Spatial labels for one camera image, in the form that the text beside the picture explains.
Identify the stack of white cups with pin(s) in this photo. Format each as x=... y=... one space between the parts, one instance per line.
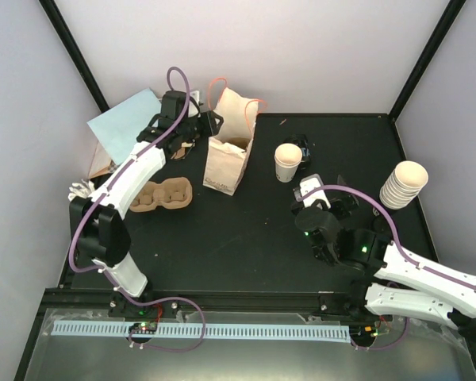
x=404 y=184

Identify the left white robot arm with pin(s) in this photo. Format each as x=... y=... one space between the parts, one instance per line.
x=97 y=220

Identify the white plastic cutlery bunch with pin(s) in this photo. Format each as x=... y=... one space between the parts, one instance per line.
x=82 y=189

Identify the light blue paper bag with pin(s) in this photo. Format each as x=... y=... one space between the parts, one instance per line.
x=118 y=128

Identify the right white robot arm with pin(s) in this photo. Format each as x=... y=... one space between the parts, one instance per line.
x=395 y=281

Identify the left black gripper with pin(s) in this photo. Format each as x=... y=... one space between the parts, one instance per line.
x=209 y=128

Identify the cream bear paper bag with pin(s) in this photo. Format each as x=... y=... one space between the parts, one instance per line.
x=229 y=150

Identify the black paper coffee cup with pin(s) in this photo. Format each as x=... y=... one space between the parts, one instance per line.
x=302 y=142

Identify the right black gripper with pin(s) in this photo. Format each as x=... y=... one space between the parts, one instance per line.
x=343 y=209

